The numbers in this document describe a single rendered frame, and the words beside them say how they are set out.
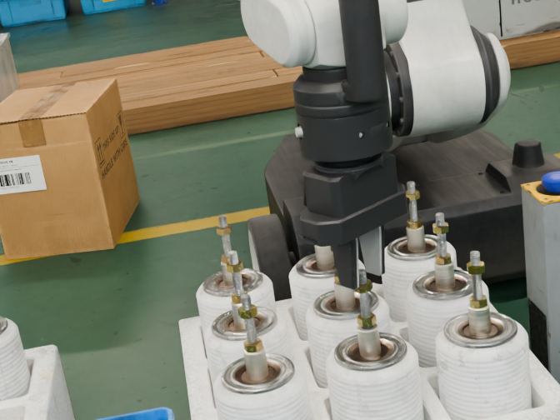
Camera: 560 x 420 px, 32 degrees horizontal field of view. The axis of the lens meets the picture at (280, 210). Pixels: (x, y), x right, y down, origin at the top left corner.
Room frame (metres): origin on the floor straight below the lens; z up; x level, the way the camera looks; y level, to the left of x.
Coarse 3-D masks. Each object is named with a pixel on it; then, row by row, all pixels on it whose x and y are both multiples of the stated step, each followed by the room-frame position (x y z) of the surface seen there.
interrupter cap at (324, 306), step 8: (320, 296) 1.05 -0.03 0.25; (328, 296) 1.04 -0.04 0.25; (376, 296) 1.02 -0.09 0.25; (320, 304) 1.03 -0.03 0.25; (328, 304) 1.02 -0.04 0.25; (336, 304) 1.03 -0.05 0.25; (376, 304) 1.00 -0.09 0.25; (320, 312) 1.00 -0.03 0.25; (328, 312) 1.00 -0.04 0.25; (336, 312) 1.00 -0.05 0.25; (344, 312) 1.00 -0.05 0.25; (352, 312) 0.99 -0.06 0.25; (360, 312) 0.99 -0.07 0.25; (336, 320) 0.99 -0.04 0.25
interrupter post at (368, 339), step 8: (360, 328) 0.90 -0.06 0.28; (376, 328) 0.90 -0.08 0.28; (360, 336) 0.90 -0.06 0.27; (368, 336) 0.89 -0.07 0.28; (376, 336) 0.90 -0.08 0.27; (360, 344) 0.90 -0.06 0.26; (368, 344) 0.89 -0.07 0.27; (376, 344) 0.89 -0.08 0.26; (360, 352) 0.90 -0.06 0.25; (368, 352) 0.89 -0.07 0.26; (376, 352) 0.89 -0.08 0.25
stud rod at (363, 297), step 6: (360, 270) 0.90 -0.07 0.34; (360, 276) 0.90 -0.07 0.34; (366, 276) 0.90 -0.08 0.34; (360, 282) 0.90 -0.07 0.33; (366, 282) 0.90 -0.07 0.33; (360, 294) 0.90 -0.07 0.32; (366, 294) 0.90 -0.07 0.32; (360, 300) 0.90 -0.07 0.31; (366, 300) 0.90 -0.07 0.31; (360, 306) 0.90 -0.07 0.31; (366, 306) 0.90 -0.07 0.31; (366, 312) 0.90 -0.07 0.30
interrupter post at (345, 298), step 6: (336, 282) 1.02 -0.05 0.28; (336, 288) 1.02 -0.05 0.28; (342, 288) 1.01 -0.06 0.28; (348, 288) 1.01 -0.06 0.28; (336, 294) 1.02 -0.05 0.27; (342, 294) 1.01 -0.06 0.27; (348, 294) 1.01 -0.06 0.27; (336, 300) 1.02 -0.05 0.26; (342, 300) 1.01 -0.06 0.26; (348, 300) 1.01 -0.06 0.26; (354, 300) 1.02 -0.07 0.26; (342, 306) 1.01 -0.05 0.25; (348, 306) 1.01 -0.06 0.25
